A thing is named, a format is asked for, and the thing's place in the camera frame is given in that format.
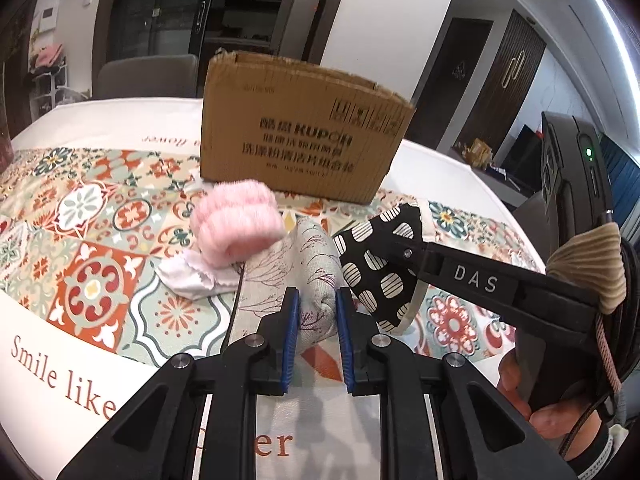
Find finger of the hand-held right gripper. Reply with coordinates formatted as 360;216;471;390
384;236;601;333

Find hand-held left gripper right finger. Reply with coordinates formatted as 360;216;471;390
336;287;578;480

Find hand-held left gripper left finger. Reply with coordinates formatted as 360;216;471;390
56;287;301;480

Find grey printed cloth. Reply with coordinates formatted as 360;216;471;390
240;217;351;357

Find black patterned cloth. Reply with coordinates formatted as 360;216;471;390
331;204;437;333

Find brown cardboard box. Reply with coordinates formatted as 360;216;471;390
200;50;417;206

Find person's right forearm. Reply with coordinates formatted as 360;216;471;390
565;410;632;480

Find person's right hand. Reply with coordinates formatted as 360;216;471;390
497;350;609;457

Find blue curtain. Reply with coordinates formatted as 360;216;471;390
597;132;640;231

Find grey dining chair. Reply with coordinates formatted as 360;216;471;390
96;54;201;101
514;192;552;261

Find black television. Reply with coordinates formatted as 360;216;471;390
500;124;546;196

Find beige pleated scrunchie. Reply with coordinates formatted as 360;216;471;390
546;222;628;315

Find white television cabinet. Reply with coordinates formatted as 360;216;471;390
450;146;521;202

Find yellow boxes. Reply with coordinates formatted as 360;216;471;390
467;139;494;167

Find white cloth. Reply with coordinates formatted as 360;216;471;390
154;249;242;302

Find pink fluffy cloth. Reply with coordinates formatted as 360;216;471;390
191;179;284;268

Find dark hallway door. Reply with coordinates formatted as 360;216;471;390
415;17;494;142

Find ceiling light strip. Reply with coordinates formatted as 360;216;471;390
580;0;640;46

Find colourful tile-pattern table runner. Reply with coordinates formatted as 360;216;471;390
0;145;546;376

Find white tablecloth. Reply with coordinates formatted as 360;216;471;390
0;95;551;480

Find white shoe rack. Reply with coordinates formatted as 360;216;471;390
27;42;71;126

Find dark sliding glass door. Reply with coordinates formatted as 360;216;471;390
95;0;346;98

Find dark wooden door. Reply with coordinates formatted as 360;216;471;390
0;5;37;136

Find dark slatted wall panel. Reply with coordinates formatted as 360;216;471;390
460;10;547;157

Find looped wall lamp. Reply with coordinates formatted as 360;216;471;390
502;50;526;89

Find pink braided cable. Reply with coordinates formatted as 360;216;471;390
562;310;626;458

